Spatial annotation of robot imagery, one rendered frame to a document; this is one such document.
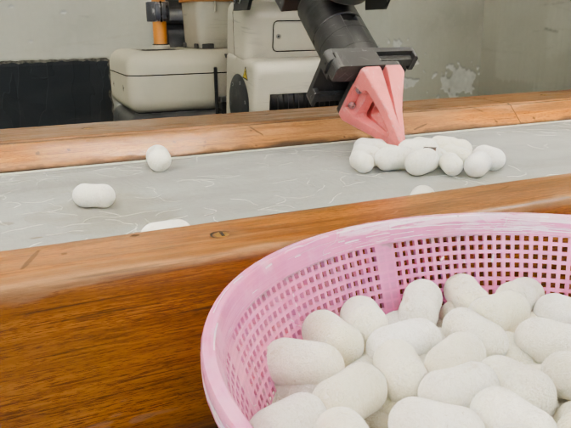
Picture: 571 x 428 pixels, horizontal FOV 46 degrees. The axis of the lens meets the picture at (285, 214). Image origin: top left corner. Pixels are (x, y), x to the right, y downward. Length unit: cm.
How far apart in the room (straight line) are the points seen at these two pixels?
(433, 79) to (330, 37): 243
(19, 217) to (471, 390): 34
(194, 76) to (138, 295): 116
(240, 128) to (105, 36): 189
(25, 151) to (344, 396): 48
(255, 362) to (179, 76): 120
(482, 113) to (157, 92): 76
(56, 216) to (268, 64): 75
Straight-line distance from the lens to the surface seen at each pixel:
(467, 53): 321
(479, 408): 25
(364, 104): 68
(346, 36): 70
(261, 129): 72
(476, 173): 58
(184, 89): 144
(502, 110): 89
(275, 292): 29
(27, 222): 48
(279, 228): 35
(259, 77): 117
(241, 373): 25
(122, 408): 33
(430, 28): 309
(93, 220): 47
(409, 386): 26
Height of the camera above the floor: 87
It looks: 16 degrees down
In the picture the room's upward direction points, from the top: 1 degrees counter-clockwise
